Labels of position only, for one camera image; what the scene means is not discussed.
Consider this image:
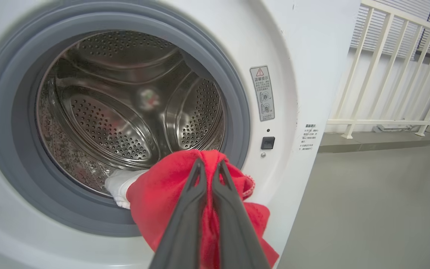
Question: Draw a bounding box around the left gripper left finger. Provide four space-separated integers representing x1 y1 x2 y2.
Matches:
149 158 208 269

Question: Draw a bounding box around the cream metal railing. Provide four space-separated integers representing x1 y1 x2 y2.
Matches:
327 0 430 139

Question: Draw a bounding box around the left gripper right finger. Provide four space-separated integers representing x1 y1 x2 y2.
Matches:
211 160 271 269

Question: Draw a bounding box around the red cloth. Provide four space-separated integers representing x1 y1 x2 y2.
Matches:
104 149 280 269

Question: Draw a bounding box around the white front-load washing machine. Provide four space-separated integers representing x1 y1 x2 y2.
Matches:
0 0 361 269

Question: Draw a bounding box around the white floor power strip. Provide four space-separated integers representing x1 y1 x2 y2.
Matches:
373 124 414 133

